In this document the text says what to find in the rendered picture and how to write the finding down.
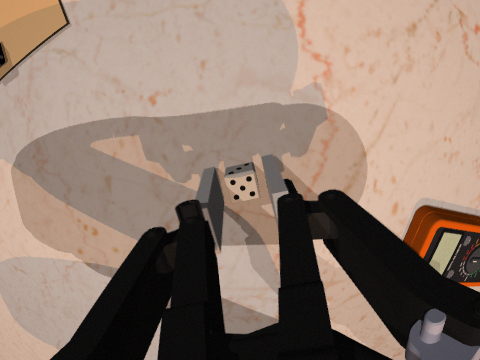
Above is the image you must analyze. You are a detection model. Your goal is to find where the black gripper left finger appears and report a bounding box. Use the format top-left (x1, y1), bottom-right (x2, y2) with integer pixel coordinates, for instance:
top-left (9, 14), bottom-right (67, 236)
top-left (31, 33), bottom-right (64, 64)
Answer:
top-left (50, 167), bottom-right (225, 360)

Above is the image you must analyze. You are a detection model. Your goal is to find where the tan flat mat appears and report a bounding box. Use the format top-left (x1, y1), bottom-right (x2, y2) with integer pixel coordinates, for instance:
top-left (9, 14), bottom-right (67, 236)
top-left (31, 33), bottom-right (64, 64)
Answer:
top-left (0, 0), bottom-right (70, 81)

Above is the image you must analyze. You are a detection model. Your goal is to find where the white die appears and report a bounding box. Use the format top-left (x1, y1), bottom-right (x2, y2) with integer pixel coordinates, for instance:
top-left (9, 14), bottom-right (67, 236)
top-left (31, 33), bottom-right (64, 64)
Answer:
top-left (224, 162), bottom-right (261, 204)

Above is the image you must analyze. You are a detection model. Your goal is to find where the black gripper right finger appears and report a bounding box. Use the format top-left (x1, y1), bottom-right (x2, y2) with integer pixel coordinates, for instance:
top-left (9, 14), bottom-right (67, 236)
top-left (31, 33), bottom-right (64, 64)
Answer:
top-left (261, 154), bottom-right (480, 360)

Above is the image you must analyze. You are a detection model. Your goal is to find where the orange digital multimeter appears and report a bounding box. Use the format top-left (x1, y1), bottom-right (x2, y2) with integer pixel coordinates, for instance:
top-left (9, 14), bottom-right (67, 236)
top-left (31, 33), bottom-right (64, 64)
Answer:
top-left (403, 205), bottom-right (480, 287)

